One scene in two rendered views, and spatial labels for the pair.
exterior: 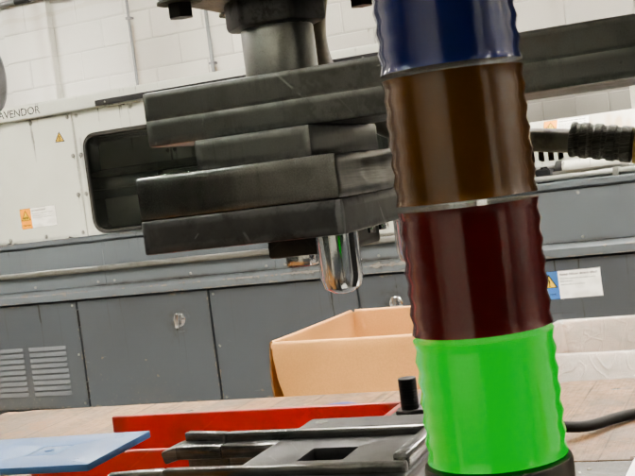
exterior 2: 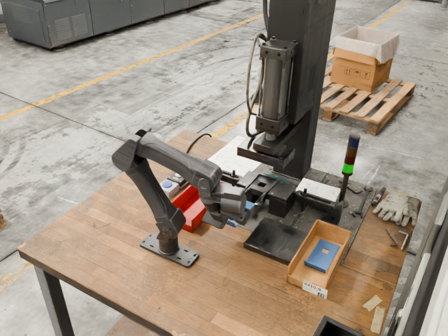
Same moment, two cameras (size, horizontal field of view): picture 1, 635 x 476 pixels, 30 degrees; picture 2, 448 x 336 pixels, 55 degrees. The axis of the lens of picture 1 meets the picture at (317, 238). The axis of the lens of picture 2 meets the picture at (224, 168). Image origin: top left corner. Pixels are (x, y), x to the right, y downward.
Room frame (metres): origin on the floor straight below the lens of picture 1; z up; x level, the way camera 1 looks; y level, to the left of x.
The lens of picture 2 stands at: (0.58, 1.32, 1.90)
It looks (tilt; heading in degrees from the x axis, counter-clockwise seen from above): 33 degrees down; 278
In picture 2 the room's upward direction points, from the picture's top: 1 degrees clockwise
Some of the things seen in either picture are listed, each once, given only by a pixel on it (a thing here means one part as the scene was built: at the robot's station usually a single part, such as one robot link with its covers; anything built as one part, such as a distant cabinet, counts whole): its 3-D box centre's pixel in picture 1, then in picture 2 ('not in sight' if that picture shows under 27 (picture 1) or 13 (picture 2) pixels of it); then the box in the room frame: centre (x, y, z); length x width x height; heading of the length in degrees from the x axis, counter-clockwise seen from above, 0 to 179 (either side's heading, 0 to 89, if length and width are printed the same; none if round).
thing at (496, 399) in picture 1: (489, 394); (348, 166); (0.32, -0.04, 1.07); 0.04 x 0.04 x 0.03
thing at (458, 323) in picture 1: (474, 265); (350, 158); (0.32, -0.04, 1.10); 0.04 x 0.04 x 0.03
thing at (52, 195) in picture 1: (228, 165); not in sight; (6.21, 0.42, 1.24); 2.95 x 0.98 x 0.90; 65
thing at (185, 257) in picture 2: not in sight; (168, 241); (0.90, 0.32, 0.94); 0.20 x 0.07 x 0.08; 159
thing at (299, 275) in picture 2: not in sight; (321, 257); (0.41, 0.30, 0.93); 0.25 x 0.13 x 0.08; 69
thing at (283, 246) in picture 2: not in sight; (276, 240); (0.55, 0.22, 0.91); 0.17 x 0.16 x 0.02; 159
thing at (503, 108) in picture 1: (458, 136); (351, 149); (0.32, -0.04, 1.14); 0.04 x 0.04 x 0.03
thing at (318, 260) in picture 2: not in sight; (322, 253); (0.40, 0.27, 0.92); 0.15 x 0.07 x 0.03; 67
